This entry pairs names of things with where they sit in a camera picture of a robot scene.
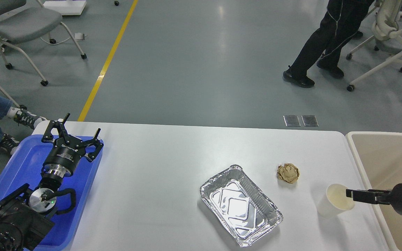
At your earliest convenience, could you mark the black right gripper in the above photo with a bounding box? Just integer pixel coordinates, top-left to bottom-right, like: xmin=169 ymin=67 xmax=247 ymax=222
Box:
xmin=345 ymin=184 xmax=402 ymax=215

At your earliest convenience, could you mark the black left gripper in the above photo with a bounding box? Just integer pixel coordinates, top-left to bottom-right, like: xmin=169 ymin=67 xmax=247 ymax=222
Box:
xmin=41 ymin=113 xmax=104 ymax=177

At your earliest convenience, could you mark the white paper cup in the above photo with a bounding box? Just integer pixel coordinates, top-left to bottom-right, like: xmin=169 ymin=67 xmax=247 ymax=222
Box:
xmin=317 ymin=184 xmax=355 ymax=218

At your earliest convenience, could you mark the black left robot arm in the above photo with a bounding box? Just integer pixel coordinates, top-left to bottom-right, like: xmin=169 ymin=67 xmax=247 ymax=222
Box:
xmin=0 ymin=119 xmax=104 ymax=251

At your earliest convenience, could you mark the beige plastic bin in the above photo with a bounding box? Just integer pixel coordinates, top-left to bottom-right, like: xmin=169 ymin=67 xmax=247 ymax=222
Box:
xmin=346 ymin=131 xmax=402 ymax=251

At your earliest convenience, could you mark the blue plastic tray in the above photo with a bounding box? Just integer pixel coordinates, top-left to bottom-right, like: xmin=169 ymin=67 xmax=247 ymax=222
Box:
xmin=0 ymin=135 xmax=103 ymax=251

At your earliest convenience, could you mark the white power adapter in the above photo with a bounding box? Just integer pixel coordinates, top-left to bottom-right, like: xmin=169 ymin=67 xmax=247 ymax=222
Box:
xmin=74 ymin=33 xmax=85 ymax=41

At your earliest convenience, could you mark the crumpled brown paper ball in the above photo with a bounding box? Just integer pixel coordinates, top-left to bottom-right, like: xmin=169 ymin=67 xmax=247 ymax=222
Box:
xmin=277 ymin=163 xmax=300 ymax=184

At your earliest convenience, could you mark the right metal floor plate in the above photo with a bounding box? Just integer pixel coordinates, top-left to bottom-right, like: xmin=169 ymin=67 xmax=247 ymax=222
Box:
xmin=301 ymin=115 xmax=319 ymax=127

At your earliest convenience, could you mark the metal floor plate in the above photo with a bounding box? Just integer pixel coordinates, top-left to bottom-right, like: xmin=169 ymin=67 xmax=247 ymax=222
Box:
xmin=283 ymin=115 xmax=300 ymax=127
xmin=301 ymin=115 xmax=319 ymax=127

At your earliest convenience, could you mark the left metal floor plate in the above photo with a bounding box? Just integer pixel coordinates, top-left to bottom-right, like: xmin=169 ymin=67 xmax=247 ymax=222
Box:
xmin=283 ymin=115 xmax=300 ymax=127

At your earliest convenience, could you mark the grey office chair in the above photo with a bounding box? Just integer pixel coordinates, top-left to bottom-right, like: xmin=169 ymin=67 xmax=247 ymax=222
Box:
xmin=0 ymin=0 xmax=87 ymax=86

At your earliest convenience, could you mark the white base board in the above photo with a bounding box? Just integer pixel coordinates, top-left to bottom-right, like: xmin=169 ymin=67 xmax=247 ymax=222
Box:
xmin=43 ymin=0 xmax=87 ymax=16

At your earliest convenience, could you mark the aluminium foil tray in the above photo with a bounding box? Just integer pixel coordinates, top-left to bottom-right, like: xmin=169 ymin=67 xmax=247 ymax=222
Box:
xmin=199 ymin=164 xmax=284 ymax=248

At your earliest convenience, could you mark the person in black clothes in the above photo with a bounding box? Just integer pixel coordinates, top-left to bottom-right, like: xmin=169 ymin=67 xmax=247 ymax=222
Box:
xmin=283 ymin=0 xmax=373 ymax=88

